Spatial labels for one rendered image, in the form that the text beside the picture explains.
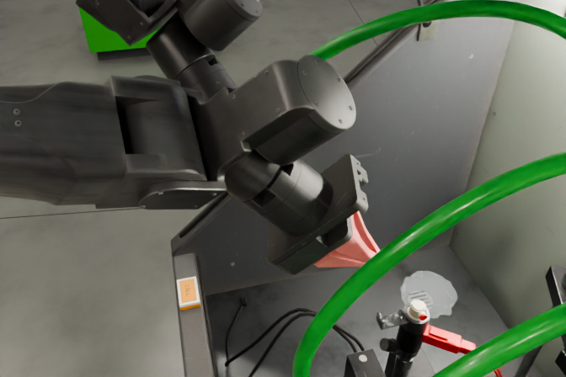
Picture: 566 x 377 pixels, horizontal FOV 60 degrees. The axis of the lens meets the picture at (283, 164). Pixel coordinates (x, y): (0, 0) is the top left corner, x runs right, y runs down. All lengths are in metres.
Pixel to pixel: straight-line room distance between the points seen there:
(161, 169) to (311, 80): 0.11
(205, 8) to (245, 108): 0.20
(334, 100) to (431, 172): 0.58
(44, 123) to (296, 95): 0.14
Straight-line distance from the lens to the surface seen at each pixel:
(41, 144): 0.29
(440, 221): 0.33
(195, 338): 0.75
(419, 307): 0.56
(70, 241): 2.36
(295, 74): 0.31
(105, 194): 0.32
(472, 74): 0.82
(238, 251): 0.87
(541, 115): 0.79
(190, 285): 0.79
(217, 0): 0.50
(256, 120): 0.32
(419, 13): 0.44
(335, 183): 0.41
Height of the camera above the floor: 1.57
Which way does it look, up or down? 37 degrees down
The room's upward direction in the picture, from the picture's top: straight up
